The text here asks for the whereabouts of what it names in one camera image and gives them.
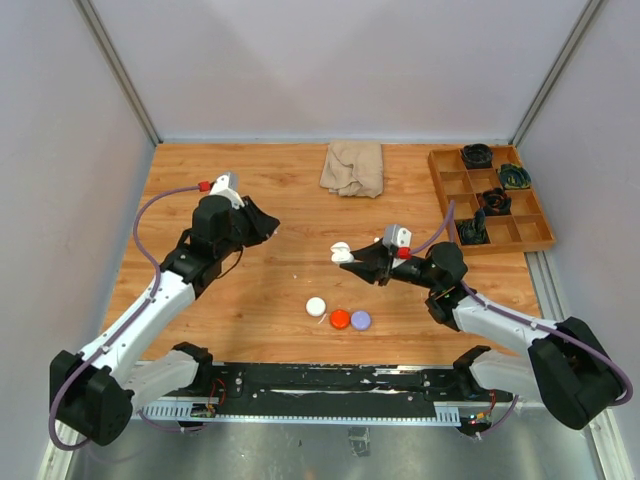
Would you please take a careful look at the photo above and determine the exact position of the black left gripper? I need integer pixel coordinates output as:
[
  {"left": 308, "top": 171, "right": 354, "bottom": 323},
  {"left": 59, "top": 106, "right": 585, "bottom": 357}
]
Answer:
[{"left": 216, "top": 195, "right": 280, "bottom": 259}]

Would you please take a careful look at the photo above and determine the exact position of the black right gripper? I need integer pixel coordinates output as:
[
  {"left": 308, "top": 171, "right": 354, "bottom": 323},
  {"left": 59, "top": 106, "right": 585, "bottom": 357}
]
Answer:
[{"left": 340, "top": 237, "right": 441, "bottom": 291}]

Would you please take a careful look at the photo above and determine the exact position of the white charging case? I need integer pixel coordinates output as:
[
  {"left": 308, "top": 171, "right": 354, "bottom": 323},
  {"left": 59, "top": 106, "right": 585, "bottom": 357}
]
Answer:
[
  {"left": 305, "top": 296, "right": 326, "bottom": 318},
  {"left": 330, "top": 241, "right": 354, "bottom": 265}
]

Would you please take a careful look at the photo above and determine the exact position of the purple charging case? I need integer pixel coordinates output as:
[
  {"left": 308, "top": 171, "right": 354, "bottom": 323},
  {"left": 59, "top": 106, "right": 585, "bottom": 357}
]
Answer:
[{"left": 350, "top": 310, "right": 372, "bottom": 331}]

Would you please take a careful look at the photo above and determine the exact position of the orange earbud charging case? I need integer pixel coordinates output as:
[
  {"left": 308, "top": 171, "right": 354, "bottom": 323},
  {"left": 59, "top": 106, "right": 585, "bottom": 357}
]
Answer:
[{"left": 329, "top": 309, "right": 351, "bottom": 330}]

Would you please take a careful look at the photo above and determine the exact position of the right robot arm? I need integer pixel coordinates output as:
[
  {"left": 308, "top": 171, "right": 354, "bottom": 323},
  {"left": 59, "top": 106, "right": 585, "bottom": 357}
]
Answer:
[{"left": 331, "top": 241, "right": 633, "bottom": 430}]

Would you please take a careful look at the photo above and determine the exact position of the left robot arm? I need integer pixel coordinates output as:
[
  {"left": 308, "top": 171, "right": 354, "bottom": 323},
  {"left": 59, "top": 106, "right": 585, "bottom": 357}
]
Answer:
[{"left": 48, "top": 194, "right": 280, "bottom": 451}]

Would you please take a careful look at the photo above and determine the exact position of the beige cloth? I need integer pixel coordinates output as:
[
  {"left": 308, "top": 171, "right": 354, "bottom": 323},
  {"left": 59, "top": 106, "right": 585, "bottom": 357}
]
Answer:
[{"left": 319, "top": 140, "right": 384, "bottom": 198}]

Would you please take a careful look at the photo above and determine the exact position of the dark green rolled sock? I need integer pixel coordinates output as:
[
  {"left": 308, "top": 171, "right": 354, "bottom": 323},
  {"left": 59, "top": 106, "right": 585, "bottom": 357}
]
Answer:
[{"left": 455, "top": 209, "right": 489, "bottom": 245}]

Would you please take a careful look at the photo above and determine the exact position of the wooden compartment tray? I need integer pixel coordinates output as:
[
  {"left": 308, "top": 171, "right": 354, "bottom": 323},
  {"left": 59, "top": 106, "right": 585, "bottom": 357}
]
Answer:
[{"left": 428, "top": 144, "right": 555, "bottom": 255}]

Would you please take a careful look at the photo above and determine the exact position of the black orange rolled sock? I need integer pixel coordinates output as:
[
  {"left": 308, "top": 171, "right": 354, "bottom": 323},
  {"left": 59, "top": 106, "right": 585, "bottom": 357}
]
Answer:
[{"left": 477, "top": 188, "right": 512, "bottom": 216}]

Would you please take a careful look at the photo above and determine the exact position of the blue yellow rolled sock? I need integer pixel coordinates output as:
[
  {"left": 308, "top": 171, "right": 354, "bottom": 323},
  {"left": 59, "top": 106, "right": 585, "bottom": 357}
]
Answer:
[{"left": 497, "top": 163, "right": 532, "bottom": 190}]

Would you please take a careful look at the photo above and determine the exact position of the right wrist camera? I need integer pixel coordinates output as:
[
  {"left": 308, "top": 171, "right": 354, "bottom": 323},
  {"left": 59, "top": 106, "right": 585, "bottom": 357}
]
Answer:
[{"left": 382, "top": 224, "right": 412, "bottom": 260}]

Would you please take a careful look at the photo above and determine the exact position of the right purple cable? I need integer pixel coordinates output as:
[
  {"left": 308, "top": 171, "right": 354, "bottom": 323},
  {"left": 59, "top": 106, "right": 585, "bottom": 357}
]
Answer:
[{"left": 399, "top": 199, "right": 634, "bottom": 441}]

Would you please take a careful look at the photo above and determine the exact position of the purple cable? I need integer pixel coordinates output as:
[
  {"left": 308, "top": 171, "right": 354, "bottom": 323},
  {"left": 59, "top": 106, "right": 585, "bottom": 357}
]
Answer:
[
  {"left": 399, "top": 199, "right": 634, "bottom": 441},
  {"left": 48, "top": 180, "right": 211, "bottom": 453}
]

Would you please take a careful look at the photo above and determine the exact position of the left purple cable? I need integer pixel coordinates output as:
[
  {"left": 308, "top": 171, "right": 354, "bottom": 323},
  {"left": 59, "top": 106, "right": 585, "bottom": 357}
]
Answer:
[{"left": 48, "top": 180, "right": 211, "bottom": 453}]

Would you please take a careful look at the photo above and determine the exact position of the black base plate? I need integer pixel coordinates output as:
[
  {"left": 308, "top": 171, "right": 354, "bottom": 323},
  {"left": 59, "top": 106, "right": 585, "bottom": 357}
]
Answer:
[{"left": 155, "top": 362, "right": 516, "bottom": 421}]

